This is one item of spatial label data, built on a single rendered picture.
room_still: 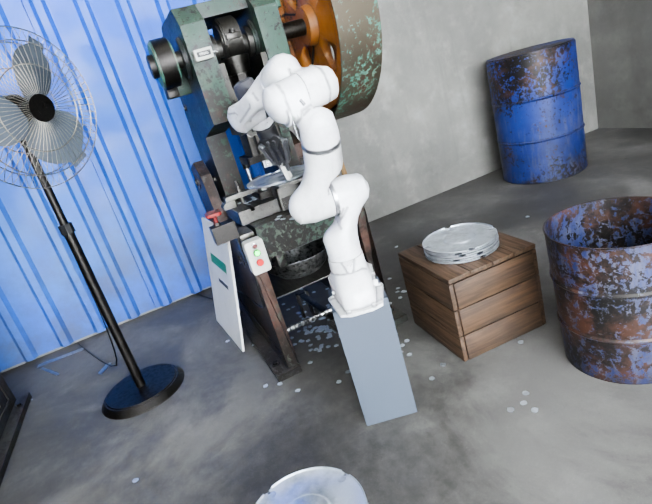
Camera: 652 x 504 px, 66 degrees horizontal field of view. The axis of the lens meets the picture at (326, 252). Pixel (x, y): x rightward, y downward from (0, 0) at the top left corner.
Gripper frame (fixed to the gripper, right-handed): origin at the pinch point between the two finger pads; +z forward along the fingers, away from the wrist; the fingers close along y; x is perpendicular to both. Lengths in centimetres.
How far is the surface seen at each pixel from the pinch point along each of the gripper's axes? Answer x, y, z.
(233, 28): 31, -11, -49
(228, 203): -1.1, -32.2, 9.2
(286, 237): -11.6, -7.1, 23.8
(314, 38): 52, 11, -30
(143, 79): 95, -115, -25
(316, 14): 53, 15, -39
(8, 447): -93, -131, 53
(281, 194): 1.1, -7.6, 10.9
